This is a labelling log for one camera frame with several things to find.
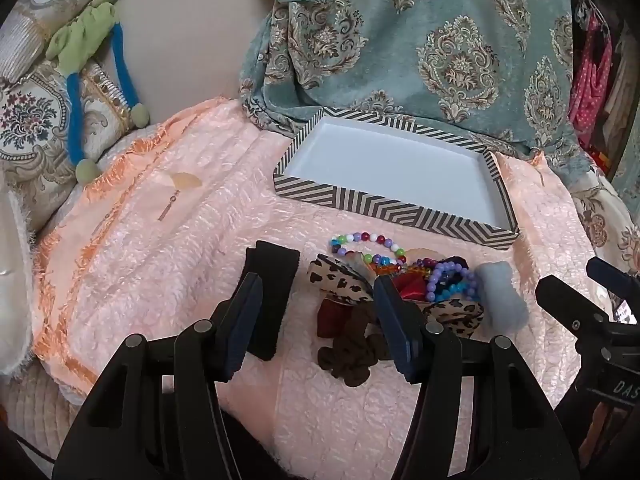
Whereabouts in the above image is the brown scrunchie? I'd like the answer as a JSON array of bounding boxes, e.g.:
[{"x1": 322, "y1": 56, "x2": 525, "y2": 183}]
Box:
[{"x1": 317, "y1": 305, "x2": 396, "y2": 388}]

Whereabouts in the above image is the pink textured blanket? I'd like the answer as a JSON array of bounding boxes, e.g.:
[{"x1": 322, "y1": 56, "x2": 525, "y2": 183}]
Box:
[{"x1": 32, "y1": 97, "x2": 616, "y2": 480}]

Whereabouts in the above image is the floral embroidered cushion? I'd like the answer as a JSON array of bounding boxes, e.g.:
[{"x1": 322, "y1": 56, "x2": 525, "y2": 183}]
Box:
[{"x1": 0, "y1": 60, "x2": 131, "y2": 221}]

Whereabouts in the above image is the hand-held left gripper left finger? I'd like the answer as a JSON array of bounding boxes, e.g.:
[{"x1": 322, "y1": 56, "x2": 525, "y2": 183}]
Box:
[{"x1": 52, "y1": 272, "x2": 266, "y2": 480}]

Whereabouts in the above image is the leopard print hair bow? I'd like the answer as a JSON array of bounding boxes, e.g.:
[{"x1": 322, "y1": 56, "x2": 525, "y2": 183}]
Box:
[{"x1": 306, "y1": 254, "x2": 485, "y2": 338}]

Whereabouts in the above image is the striped cardboard box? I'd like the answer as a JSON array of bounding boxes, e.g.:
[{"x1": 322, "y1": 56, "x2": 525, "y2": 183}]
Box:
[{"x1": 272, "y1": 106, "x2": 521, "y2": 251}]

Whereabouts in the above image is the purple bead bracelet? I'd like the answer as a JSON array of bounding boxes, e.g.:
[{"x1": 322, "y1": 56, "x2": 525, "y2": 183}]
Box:
[{"x1": 425, "y1": 266, "x2": 481, "y2": 301}]

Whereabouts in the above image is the beige quilted mat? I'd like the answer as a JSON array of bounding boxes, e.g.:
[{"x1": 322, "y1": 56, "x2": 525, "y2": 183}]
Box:
[{"x1": 0, "y1": 360, "x2": 86, "y2": 476}]

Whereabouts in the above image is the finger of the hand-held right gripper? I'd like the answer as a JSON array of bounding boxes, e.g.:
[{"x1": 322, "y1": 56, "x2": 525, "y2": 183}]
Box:
[
  {"x1": 535, "y1": 275, "x2": 608, "y2": 341},
  {"x1": 586, "y1": 257, "x2": 640, "y2": 306}
]

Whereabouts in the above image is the multicolour round bead bracelet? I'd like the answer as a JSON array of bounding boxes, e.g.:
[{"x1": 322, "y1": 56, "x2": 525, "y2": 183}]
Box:
[{"x1": 328, "y1": 231, "x2": 407, "y2": 266}]

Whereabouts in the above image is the pink hanging garment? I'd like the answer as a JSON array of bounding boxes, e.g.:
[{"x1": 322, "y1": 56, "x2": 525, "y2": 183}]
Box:
[{"x1": 570, "y1": 10, "x2": 613, "y2": 146}]

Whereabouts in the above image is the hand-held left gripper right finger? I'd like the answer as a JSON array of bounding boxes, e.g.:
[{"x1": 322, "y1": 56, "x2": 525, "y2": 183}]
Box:
[{"x1": 372, "y1": 275, "x2": 581, "y2": 480}]

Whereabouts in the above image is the beige padded headboard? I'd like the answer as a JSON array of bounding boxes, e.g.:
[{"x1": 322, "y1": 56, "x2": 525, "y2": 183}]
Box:
[{"x1": 100, "y1": 0, "x2": 276, "y2": 131}]

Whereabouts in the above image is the teal damask curtain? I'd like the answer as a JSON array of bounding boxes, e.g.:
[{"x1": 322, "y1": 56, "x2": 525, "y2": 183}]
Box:
[{"x1": 239, "y1": 0, "x2": 596, "y2": 171}]

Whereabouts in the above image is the floral patterned cloth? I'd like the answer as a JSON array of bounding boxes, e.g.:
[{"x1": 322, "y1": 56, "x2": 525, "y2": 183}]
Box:
[{"x1": 570, "y1": 170, "x2": 640, "y2": 281}]

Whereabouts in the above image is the blue bead bracelet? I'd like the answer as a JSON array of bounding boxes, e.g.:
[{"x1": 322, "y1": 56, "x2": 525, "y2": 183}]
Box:
[{"x1": 440, "y1": 282, "x2": 476, "y2": 302}]

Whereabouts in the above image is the green and blue plush toy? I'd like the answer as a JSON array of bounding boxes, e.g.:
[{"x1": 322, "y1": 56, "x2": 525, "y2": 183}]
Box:
[{"x1": 46, "y1": 0, "x2": 151, "y2": 183}]

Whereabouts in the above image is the rainbow crystal bracelet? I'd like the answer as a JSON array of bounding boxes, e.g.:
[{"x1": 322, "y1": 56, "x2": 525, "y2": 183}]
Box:
[{"x1": 372, "y1": 255, "x2": 441, "y2": 278}]

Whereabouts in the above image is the embroidered bolster pillow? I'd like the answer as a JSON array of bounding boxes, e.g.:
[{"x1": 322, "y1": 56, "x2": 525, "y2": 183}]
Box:
[{"x1": 0, "y1": 0, "x2": 126, "y2": 86}]

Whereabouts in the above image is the black headband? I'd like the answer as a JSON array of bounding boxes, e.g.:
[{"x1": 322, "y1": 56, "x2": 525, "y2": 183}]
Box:
[{"x1": 243, "y1": 241, "x2": 301, "y2": 361}]

